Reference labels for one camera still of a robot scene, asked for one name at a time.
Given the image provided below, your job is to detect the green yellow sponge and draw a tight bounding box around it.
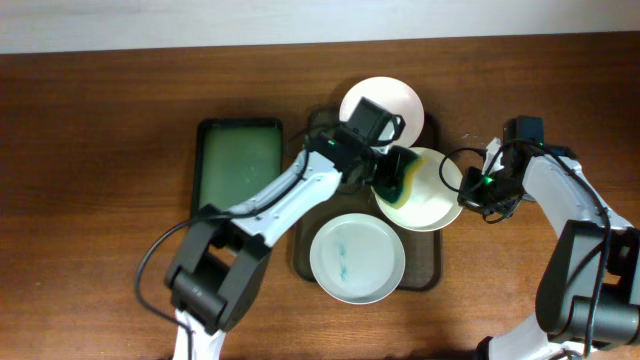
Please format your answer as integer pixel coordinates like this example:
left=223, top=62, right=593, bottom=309
left=372, top=146, right=425, bottom=209

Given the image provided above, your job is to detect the cream plate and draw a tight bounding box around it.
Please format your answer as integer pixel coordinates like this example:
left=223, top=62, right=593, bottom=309
left=374, top=147, right=462, bottom=232

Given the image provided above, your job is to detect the pink plate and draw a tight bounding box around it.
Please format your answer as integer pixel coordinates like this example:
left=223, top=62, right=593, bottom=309
left=339, top=76, right=425, bottom=148

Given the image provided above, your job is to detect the pale green plate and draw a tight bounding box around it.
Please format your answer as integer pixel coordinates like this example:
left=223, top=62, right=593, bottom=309
left=309, top=213, right=406, bottom=305

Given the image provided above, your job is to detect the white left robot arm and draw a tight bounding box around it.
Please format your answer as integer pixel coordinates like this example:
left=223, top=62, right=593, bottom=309
left=165, top=125, right=420, bottom=359

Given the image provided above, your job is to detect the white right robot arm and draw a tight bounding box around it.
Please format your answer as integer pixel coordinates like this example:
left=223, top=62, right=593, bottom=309
left=458, top=139, right=639, bottom=359

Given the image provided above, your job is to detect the large brown serving tray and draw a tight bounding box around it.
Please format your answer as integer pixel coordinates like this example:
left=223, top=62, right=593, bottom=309
left=292, top=106, right=444, bottom=293

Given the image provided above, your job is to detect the dark green water tray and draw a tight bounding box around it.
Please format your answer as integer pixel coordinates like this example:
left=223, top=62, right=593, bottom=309
left=190, top=118, right=283, bottom=216

